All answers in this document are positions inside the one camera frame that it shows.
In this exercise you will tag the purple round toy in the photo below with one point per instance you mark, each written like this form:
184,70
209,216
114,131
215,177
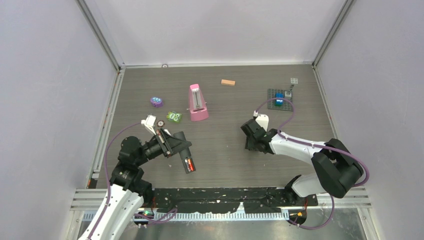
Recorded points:
157,102

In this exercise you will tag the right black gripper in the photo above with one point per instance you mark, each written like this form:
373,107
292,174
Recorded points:
249,145

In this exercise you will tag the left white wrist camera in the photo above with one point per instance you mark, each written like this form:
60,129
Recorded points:
149,123

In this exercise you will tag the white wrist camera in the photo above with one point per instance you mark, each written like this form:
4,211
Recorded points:
261,119
149,123

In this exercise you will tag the green monster toy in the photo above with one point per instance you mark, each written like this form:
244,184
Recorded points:
174,117

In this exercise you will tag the blue lego brick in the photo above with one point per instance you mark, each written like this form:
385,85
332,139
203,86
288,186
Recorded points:
279,99

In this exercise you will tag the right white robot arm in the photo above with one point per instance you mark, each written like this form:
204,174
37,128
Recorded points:
336,170

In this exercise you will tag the pink metronome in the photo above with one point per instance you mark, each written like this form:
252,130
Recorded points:
196,104

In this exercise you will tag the grey lego baseplate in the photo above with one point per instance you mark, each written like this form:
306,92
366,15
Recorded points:
270,105

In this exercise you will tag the red orange battery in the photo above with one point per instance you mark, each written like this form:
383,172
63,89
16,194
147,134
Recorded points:
190,165

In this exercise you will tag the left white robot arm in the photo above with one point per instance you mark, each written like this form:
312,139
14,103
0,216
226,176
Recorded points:
126,190

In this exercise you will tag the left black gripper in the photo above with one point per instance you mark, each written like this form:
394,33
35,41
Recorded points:
170,144

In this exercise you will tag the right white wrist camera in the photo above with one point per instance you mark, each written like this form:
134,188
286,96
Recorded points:
261,119

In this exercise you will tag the grey lego tower piece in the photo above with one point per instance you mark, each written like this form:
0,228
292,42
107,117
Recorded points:
288,93

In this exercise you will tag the wooden block far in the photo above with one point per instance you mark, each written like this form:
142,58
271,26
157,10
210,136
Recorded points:
228,82

